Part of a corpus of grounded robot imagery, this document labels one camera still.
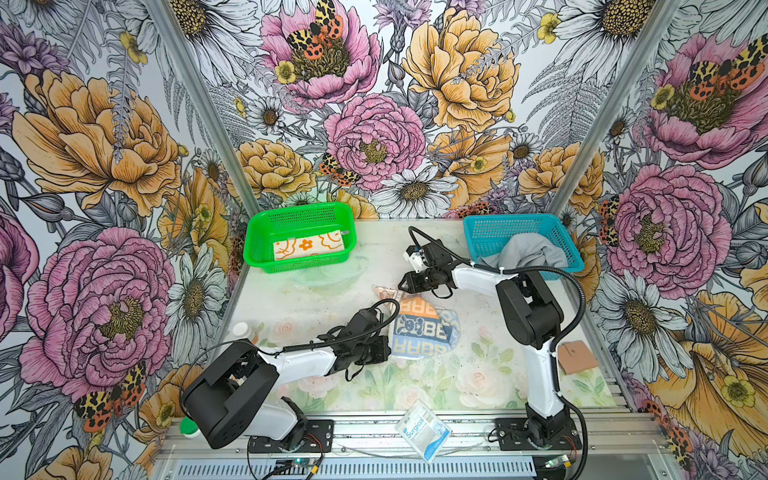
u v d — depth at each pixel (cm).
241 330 85
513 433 75
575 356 87
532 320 56
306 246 112
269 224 114
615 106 88
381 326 68
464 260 73
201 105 87
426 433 75
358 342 69
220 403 43
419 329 89
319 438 74
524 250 108
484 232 105
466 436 76
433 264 83
